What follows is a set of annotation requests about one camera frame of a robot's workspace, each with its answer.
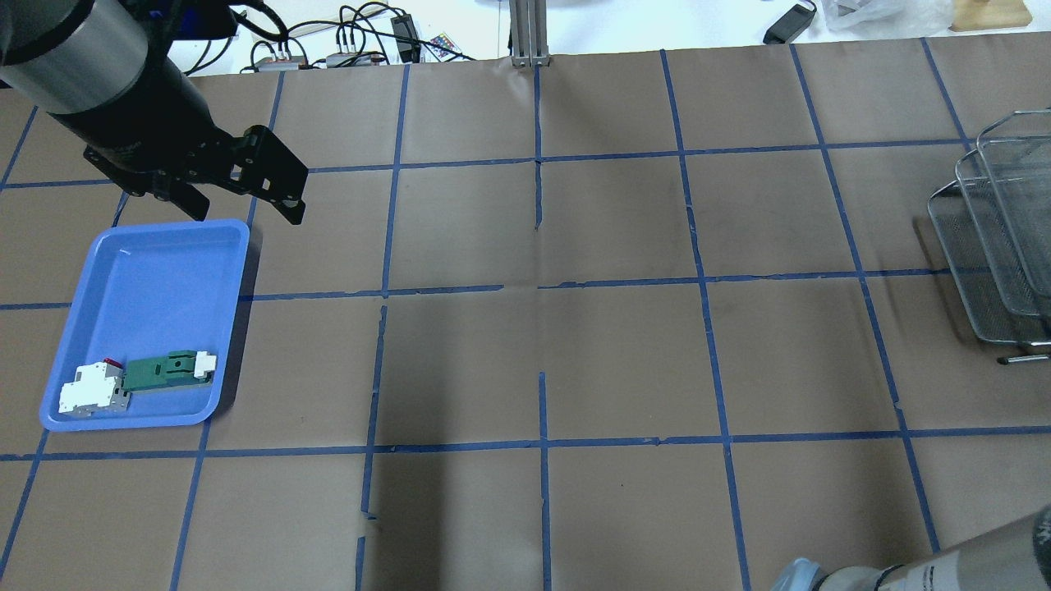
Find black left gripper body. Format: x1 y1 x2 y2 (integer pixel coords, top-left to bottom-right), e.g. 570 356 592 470
53 62 308 202

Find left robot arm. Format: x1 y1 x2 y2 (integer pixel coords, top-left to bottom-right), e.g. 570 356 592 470
2 1 308 225

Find metal mesh shelf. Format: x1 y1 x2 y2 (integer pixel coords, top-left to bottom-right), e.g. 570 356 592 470
927 108 1049 365

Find blue plastic tray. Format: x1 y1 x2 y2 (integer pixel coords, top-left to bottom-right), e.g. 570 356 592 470
39 218 251 433

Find green terminal block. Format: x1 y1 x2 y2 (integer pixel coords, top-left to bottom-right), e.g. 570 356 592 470
122 350 218 393

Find white circuit breaker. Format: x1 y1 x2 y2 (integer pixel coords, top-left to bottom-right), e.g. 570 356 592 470
57 358 131 417

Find black power adapter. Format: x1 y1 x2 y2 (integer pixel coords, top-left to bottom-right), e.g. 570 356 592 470
761 1 818 45

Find clear plastic bag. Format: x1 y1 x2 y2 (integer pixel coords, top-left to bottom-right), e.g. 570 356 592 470
819 1 956 39

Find wooden board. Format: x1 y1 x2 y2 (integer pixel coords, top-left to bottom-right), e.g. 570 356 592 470
948 1 1033 33

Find aluminium frame post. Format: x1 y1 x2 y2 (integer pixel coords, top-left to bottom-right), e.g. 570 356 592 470
509 0 549 68

